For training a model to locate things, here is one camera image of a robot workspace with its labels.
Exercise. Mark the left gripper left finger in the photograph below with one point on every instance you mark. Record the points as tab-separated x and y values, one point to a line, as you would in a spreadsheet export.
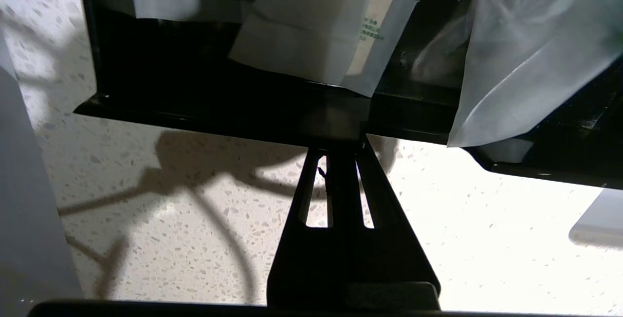
311	263

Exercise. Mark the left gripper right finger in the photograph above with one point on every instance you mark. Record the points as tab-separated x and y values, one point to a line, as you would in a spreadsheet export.
389	263

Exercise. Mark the black pull-out drawer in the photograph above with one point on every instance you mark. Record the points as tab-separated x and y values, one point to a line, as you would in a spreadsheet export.
194	88

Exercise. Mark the clear plastic packet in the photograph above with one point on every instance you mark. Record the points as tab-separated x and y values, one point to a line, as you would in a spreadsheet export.
302	29

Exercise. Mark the white sink basin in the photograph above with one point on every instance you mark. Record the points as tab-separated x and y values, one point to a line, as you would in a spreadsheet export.
601	222

